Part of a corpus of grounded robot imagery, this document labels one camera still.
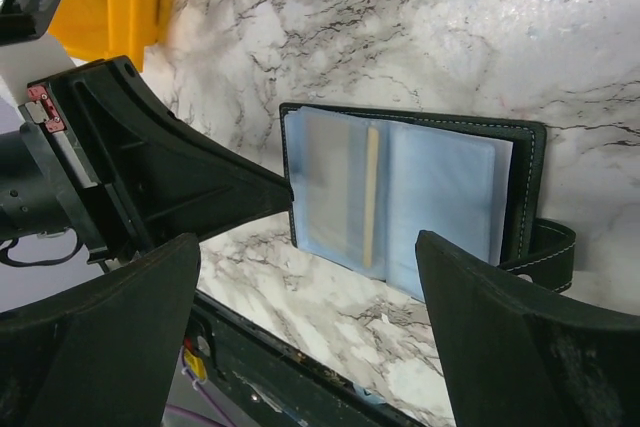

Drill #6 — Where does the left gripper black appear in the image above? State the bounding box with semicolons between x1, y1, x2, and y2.
1;57;293;262

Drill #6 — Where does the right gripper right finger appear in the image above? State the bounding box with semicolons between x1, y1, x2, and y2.
416;231;639;426

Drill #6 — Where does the yellow plastic bin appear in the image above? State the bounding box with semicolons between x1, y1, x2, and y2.
48;0;173;71

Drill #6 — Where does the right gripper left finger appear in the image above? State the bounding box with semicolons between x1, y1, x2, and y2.
1;234;200;426

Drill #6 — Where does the black leather card holder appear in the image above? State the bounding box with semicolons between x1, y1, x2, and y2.
280;103;576;299

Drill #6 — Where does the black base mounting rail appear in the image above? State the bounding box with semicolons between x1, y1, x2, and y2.
185;292;420;426

